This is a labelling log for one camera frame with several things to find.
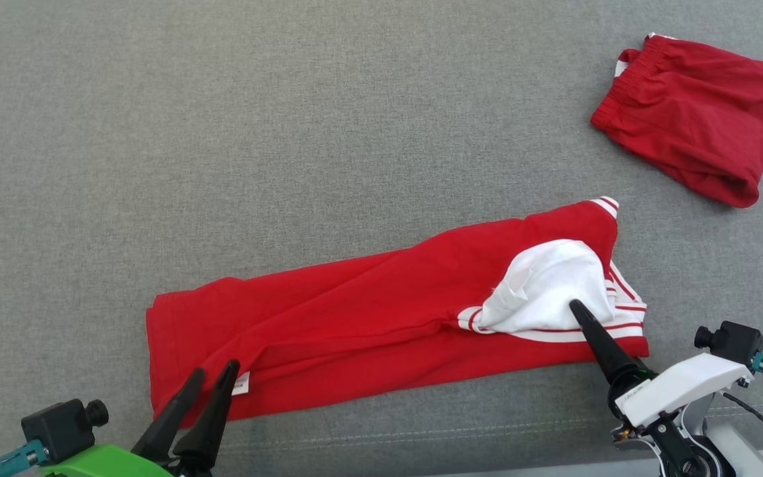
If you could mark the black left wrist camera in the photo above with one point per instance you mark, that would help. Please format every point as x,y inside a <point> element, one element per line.
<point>60,430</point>

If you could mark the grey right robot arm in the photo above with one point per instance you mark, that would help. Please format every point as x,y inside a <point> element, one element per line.
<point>746,457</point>

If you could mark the red shorts with white stripe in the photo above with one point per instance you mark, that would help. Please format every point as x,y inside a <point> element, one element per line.
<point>693,119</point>

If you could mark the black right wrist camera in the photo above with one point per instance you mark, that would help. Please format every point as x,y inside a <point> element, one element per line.
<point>736,341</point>

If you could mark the red Bulls 23 jersey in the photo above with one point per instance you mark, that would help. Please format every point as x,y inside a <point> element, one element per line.
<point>368,311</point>

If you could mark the grey fabric sofa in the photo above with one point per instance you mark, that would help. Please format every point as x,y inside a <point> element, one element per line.
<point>289,132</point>

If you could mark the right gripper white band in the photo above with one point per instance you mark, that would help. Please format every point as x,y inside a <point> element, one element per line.
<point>679,387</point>

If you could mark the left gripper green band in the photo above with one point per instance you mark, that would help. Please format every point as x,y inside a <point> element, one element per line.
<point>110,464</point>

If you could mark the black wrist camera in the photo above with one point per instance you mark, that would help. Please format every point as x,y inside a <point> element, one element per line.
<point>736,341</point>
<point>60,430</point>

